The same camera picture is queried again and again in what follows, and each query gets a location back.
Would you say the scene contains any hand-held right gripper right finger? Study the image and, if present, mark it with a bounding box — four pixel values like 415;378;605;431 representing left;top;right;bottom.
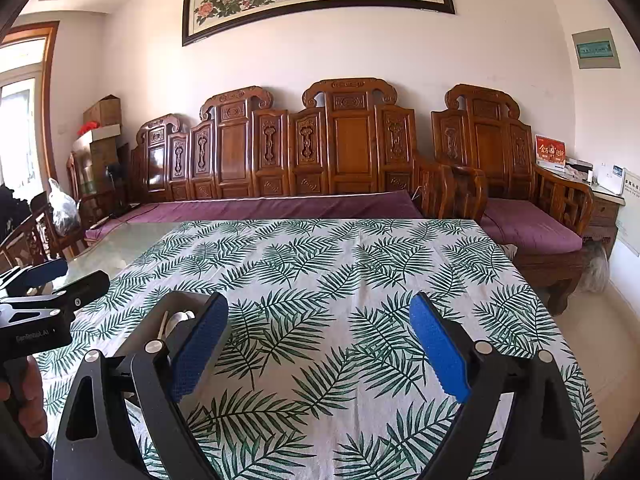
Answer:
409;292;586;480

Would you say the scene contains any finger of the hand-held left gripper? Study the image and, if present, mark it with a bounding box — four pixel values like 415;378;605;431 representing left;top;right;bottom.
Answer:
0;258;69;297
0;270;111;317

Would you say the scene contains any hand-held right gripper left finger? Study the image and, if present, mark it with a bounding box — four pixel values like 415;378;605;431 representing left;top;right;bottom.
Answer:
51;291;232;480

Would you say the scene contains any white soup spoon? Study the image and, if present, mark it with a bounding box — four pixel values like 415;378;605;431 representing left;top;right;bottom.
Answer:
167;310;197;333

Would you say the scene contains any grey rectangular container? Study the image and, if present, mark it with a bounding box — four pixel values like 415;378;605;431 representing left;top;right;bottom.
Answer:
107;292;216;362

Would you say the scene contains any person's left hand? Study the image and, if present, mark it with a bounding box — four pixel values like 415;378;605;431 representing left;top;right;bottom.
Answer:
0;355;48;438

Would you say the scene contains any wooden dining chair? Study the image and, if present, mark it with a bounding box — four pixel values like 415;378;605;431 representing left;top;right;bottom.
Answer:
0;205;88;281

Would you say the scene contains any plastic bag with dark contents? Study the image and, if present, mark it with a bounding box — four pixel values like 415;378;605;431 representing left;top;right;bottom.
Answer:
47;177;81;236

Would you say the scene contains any black cloth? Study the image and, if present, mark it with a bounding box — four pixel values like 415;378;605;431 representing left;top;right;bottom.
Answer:
0;182;26;241

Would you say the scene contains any leaf print tablecloth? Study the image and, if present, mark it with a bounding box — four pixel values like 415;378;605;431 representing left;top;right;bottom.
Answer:
37;217;608;480

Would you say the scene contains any large printed cardboard box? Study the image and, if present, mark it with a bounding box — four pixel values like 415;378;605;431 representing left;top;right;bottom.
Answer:
72;140;128;196

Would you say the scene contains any square purple seat cushion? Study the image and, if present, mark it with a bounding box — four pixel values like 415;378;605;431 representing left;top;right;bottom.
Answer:
480;198;585;256

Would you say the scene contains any white flat box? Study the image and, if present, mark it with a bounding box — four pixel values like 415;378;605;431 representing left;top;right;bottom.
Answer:
75;124;123;153

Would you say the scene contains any long purple sofa cushion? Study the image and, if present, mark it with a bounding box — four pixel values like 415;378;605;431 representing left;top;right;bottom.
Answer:
84;191;425;246

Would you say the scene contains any brown cardboard box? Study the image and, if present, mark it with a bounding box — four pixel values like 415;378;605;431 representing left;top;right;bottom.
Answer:
82;95;122;128

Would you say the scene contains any crumpled translucent plastic bag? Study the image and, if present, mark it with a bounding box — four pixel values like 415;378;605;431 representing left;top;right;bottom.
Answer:
580;245;610;293

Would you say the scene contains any carved wooden armchair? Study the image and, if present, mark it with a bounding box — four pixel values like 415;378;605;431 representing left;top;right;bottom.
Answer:
431;84;596;316

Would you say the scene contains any wooden side table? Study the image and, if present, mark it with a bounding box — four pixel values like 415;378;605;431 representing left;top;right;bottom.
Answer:
582;182;626;261

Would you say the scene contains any carved wooden sofa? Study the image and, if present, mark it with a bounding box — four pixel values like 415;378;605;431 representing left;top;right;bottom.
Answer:
127;77;488;221

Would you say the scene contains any red desk calendar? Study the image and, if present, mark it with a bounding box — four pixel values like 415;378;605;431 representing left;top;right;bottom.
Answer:
535;134;567;168

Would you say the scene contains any white leaning panel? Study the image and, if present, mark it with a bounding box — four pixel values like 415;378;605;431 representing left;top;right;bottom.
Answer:
615;195;640;256

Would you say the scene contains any white device box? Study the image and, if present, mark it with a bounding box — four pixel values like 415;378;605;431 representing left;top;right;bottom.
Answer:
597;162;627;196

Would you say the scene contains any wooden door frame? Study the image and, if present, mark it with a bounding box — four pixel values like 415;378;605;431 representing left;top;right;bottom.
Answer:
0;21;61;196

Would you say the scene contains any grey wall panel box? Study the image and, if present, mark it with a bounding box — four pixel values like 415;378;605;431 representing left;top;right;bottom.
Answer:
571;27;622;70

